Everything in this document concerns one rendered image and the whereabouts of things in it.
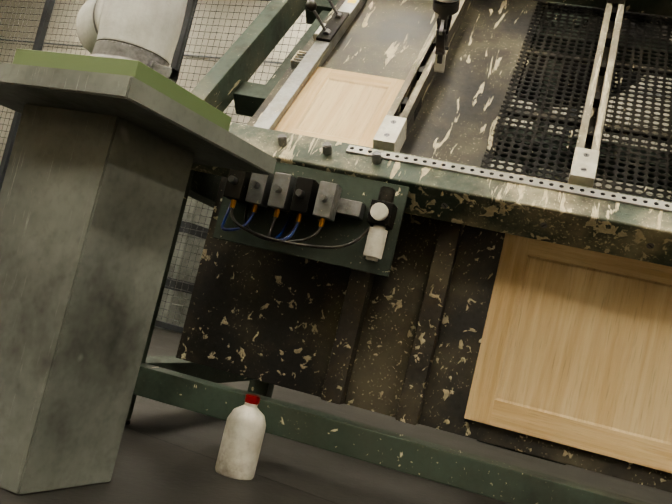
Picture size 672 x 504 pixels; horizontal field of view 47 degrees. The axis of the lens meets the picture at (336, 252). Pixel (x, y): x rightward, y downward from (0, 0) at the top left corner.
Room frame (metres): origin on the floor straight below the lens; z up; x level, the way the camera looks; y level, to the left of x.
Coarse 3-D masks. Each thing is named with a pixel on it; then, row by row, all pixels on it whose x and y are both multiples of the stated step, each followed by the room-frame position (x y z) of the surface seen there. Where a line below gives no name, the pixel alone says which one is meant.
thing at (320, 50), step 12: (360, 0) 2.72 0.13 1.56; (348, 24) 2.65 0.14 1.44; (336, 36) 2.56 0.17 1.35; (312, 48) 2.49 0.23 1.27; (324, 48) 2.49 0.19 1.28; (312, 60) 2.44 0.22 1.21; (324, 60) 2.50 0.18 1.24; (300, 72) 2.39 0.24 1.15; (312, 72) 2.42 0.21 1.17; (288, 84) 2.35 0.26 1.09; (300, 84) 2.34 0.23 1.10; (276, 96) 2.30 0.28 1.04; (288, 96) 2.30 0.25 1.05; (276, 108) 2.26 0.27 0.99; (288, 108) 2.30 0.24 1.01; (264, 120) 2.22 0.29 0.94; (276, 120) 2.23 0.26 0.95
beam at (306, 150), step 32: (256, 128) 2.18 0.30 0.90; (288, 160) 2.08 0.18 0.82; (320, 160) 2.06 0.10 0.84; (352, 160) 2.06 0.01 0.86; (384, 160) 2.05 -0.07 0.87; (416, 192) 2.00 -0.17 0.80; (448, 192) 1.96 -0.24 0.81; (480, 192) 1.95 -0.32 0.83; (512, 192) 1.94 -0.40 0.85; (544, 192) 1.94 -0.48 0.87; (480, 224) 2.00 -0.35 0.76; (512, 224) 1.97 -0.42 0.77; (544, 224) 1.93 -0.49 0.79; (576, 224) 1.90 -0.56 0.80; (608, 224) 1.87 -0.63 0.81; (640, 224) 1.84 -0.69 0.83; (640, 256) 1.90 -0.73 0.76
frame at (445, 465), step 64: (192, 192) 2.33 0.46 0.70; (256, 256) 2.37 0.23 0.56; (448, 256) 2.16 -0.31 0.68; (192, 320) 2.41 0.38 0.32; (256, 320) 2.36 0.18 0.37; (320, 320) 2.31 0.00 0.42; (384, 320) 2.26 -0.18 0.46; (448, 320) 2.21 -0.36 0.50; (192, 384) 2.14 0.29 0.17; (256, 384) 3.45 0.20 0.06; (320, 384) 2.30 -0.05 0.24; (384, 384) 2.25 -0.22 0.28; (448, 384) 2.20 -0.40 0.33; (320, 448) 2.04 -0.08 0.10; (384, 448) 2.00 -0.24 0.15; (448, 448) 2.02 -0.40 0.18; (512, 448) 2.15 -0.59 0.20; (576, 448) 2.11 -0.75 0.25
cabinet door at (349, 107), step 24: (336, 72) 2.42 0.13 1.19; (312, 96) 2.33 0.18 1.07; (336, 96) 2.33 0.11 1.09; (360, 96) 2.33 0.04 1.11; (384, 96) 2.32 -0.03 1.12; (288, 120) 2.25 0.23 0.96; (312, 120) 2.25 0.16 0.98; (336, 120) 2.25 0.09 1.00; (360, 120) 2.24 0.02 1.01; (360, 144) 2.16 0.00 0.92
